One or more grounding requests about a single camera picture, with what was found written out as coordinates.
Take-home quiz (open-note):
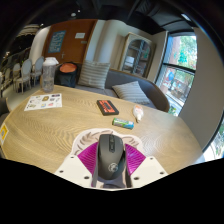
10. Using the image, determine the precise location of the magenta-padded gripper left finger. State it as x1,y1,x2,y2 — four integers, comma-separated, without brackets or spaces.
54,141,101,189

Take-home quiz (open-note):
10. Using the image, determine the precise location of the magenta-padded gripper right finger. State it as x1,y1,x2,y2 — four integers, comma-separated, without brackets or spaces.
123,143,169,188

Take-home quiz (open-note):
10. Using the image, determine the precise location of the black computer mouse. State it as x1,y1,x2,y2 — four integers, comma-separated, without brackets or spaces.
96,133,128,181

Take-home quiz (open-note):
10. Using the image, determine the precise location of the cat-shaped mouse pad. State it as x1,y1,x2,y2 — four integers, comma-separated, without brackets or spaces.
72,128,146,158

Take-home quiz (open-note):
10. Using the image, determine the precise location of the small green pack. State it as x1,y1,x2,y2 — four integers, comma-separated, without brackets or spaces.
112,116,135,130

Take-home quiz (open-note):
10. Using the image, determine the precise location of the white tube with orange cap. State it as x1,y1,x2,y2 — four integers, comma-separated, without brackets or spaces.
132,104,145,123

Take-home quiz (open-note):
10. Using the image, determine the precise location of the black box with orange print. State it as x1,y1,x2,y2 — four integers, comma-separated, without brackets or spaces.
96,99,120,117

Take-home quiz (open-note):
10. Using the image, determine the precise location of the white sticker sheet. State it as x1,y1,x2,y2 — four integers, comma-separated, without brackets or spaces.
23,93,63,112

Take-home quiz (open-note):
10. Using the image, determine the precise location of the yellow table sticker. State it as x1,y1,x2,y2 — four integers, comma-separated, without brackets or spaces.
0,123,9,146

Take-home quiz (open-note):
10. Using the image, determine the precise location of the small striped grey cushion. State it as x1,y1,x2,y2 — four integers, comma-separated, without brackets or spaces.
111,80,151,105

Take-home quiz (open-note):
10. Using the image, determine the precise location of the black bag with orange top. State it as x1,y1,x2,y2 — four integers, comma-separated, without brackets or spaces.
54,61,81,89

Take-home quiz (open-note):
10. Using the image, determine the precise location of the dark grey tufted armchair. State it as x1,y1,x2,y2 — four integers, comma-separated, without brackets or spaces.
0,96,10,127

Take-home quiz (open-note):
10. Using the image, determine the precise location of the grey curved sofa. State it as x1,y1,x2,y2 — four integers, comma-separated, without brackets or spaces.
74,63,171,113

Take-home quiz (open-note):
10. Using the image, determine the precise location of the clear bottle with white lid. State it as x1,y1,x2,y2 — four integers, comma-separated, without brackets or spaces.
40,56,60,94

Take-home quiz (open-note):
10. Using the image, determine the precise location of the large striped grey cushion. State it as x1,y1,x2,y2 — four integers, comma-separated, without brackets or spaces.
77,59,111,90

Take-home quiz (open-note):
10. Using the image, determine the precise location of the large black-framed window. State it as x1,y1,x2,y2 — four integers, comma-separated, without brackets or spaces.
154,31,198,118

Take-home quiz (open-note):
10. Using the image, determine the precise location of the row of pale dining chairs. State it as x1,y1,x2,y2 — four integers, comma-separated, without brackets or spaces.
1,55,46,94

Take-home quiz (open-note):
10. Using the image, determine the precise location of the glass-door display cabinet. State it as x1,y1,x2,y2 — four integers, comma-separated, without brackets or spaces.
118,32,156,79

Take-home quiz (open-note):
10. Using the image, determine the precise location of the brown wooden door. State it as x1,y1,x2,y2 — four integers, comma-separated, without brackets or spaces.
41,18,98,66

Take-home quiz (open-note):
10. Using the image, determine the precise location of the blue wall poster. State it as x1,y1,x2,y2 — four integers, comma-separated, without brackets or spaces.
48,30,67,54

